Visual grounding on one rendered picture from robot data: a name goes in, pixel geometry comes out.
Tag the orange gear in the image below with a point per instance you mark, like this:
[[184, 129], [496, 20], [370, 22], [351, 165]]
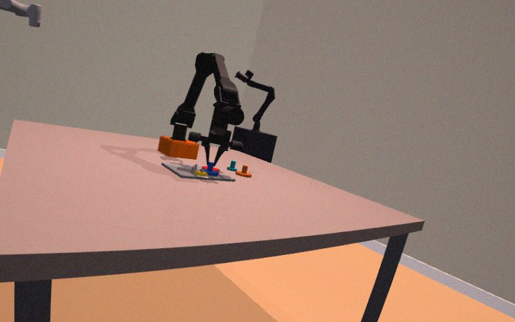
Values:
[[243, 172]]

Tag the teal gear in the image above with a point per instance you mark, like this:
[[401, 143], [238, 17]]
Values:
[[232, 166]]

